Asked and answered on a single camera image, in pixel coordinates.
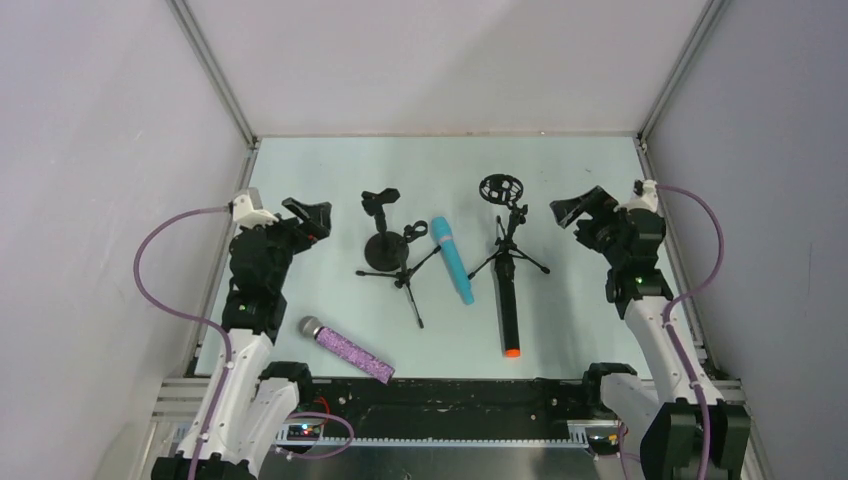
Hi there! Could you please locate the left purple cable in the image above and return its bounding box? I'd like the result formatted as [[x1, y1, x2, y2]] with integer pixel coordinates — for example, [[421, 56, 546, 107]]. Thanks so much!
[[133, 205, 234, 480]]

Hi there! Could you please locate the right circuit board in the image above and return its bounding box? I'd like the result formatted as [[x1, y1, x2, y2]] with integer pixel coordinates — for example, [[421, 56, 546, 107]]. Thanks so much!
[[586, 430, 620, 457]]

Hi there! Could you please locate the black tripod shock-mount stand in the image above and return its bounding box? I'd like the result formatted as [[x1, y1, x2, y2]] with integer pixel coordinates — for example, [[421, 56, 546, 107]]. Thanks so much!
[[467, 174, 551, 281]]

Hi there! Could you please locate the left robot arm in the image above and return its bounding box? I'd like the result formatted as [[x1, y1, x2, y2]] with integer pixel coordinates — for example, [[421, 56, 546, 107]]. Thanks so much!
[[150, 193, 332, 479]]

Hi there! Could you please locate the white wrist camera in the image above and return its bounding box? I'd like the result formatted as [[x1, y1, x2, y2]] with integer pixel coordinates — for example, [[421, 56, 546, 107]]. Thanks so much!
[[627, 180, 659, 213], [230, 187, 280, 229]]

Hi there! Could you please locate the left circuit board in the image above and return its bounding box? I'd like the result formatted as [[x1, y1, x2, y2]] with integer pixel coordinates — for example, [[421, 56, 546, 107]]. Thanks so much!
[[284, 423, 323, 443]]

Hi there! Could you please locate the turquoise microphone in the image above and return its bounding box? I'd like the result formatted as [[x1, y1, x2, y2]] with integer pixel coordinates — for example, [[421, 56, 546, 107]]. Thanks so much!
[[430, 216, 474, 305]]

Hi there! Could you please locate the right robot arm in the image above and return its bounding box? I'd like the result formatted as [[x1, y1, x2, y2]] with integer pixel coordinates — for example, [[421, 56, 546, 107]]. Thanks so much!
[[550, 181, 751, 479]]

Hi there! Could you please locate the purple glitter microphone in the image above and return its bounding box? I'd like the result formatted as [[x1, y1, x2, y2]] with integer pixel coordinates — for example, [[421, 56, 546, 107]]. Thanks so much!
[[299, 316, 395, 385]]

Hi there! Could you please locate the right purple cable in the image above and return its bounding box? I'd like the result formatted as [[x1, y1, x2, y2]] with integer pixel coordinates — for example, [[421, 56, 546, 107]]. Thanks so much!
[[655, 184, 726, 480]]

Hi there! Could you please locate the black microphone orange end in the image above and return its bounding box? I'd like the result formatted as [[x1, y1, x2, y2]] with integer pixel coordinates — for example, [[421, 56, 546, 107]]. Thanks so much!
[[495, 253, 521, 358]]

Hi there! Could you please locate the circuit board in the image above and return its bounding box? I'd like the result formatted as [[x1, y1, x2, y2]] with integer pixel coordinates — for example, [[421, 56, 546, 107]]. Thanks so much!
[[284, 423, 323, 443], [586, 430, 620, 457]]

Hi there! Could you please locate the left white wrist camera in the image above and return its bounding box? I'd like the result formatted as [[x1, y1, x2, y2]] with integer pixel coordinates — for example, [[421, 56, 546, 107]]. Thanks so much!
[[230, 187, 280, 229]]

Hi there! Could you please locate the purple cable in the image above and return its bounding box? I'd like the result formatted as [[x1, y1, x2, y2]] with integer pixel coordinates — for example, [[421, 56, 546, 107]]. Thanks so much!
[[655, 184, 726, 480], [133, 205, 234, 480]]

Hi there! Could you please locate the black round-base mic stand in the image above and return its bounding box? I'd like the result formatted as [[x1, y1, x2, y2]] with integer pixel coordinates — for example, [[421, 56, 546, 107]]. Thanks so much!
[[361, 188, 409, 272]]

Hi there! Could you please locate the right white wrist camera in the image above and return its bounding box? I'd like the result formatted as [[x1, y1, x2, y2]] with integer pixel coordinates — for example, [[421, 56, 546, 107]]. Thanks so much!
[[627, 180, 659, 213]]

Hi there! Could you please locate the black small tripod stand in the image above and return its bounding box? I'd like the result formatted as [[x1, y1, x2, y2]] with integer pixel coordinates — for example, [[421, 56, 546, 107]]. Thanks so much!
[[355, 220, 441, 329]]

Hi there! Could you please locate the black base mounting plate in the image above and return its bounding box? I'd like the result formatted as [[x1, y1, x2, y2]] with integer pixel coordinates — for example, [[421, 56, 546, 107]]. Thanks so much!
[[301, 378, 615, 441]]

